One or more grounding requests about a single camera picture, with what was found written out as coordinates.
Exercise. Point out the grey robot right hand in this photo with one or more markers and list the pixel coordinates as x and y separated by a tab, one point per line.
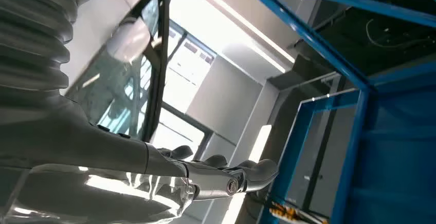
68	154

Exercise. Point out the blue metal shelf rack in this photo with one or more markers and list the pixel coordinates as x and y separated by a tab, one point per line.
391	154

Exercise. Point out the white car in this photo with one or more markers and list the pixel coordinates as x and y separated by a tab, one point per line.
129	40

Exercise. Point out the ceiling light strip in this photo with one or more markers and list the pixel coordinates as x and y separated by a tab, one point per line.
238	18

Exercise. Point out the yellow patterned item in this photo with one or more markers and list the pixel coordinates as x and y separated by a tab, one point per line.
293	213

